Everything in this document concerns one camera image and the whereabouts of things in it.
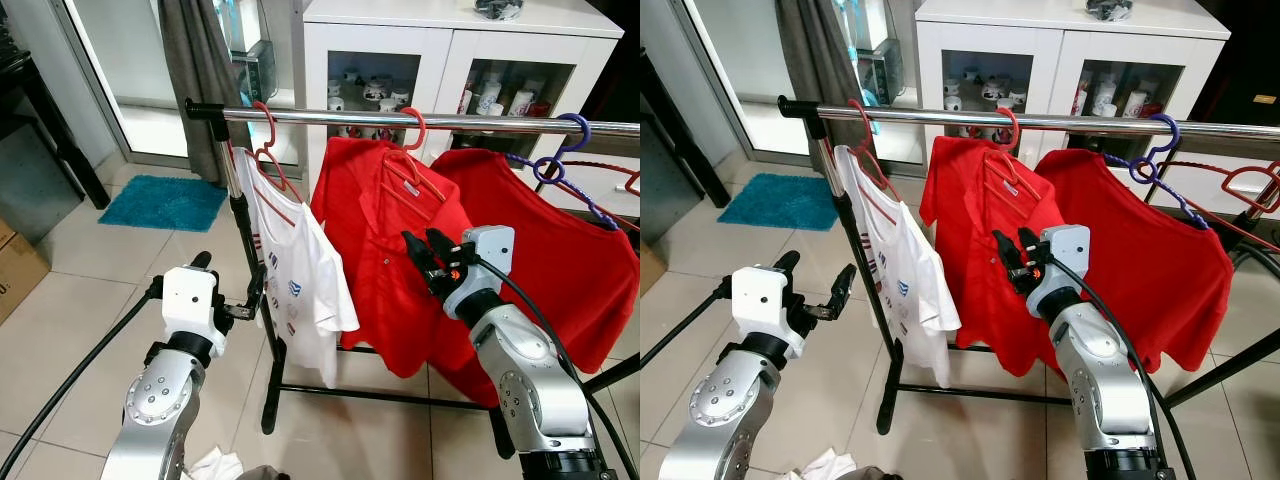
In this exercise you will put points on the red plastic hanger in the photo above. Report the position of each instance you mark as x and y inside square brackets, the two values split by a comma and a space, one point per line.
[1014, 128]
[420, 130]
[868, 125]
[271, 127]
[600, 165]
[1250, 172]

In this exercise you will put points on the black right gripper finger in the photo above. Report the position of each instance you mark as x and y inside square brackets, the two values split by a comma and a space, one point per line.
[441, 244]
[1031, 243]
[1008, 255]
[418, 255]

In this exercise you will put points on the metal clothes rack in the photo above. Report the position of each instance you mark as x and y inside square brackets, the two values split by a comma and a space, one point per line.
[330, 118]
[920, 117]

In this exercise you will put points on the red polo shirt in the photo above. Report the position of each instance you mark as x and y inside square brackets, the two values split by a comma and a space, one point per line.
[975, 260]
[370, 260]

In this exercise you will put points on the white sliding glass door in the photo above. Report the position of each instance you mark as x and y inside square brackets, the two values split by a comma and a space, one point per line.
[130, 60]
[730, 60]

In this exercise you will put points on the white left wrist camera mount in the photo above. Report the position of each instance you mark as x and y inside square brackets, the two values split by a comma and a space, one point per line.
[760, 300]
[188, 300]

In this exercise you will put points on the black desk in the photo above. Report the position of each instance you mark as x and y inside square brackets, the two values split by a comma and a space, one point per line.
[688, 130]
[20, 170]

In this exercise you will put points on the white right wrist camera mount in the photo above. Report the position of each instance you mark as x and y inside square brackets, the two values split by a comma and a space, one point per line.
[1065, 255]
[485, 255]

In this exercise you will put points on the white printed t-shirt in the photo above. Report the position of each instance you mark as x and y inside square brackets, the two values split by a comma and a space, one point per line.
[300, 270]
[905, 280]

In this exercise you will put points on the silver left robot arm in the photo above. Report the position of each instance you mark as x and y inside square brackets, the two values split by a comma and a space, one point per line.
[715, 410]
[155, 400]

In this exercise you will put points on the white glass-door cabinet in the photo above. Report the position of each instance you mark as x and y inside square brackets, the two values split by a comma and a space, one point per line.
[440, 45]
[1055, 50]

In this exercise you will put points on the teal floor mat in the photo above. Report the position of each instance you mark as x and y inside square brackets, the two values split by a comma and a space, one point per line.
[160, 203]
[775, 203]

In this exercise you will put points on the grey curtain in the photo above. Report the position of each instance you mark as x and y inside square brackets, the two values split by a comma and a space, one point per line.
[195, 60]
[815, 60]

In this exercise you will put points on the white cloth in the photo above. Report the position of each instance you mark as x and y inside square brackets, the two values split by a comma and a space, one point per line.
[215, 468]
[825, 468]

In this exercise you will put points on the blue plastic hanger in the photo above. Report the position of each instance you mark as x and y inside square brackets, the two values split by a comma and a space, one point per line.
[587, 135]
[1172, 130]

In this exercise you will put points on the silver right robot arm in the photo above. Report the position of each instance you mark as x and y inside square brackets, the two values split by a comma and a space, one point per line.
[535, 390]
[1105, 390]

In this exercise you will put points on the brown cardboard box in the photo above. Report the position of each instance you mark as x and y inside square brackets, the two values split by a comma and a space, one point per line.
[18, 275]
[650, 270]

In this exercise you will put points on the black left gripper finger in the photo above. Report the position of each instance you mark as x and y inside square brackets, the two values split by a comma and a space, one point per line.
[788, 263]
[203, 261]
[845, 295]
[256, 295]

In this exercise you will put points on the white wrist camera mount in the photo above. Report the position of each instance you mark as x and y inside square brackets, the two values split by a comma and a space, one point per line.
[485, 255]
[188, 300]
[1065, 255]
[760, 300]

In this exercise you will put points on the red t-shirt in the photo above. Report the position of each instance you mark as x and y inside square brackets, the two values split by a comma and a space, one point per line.
[1150, 250]
[560, 260]

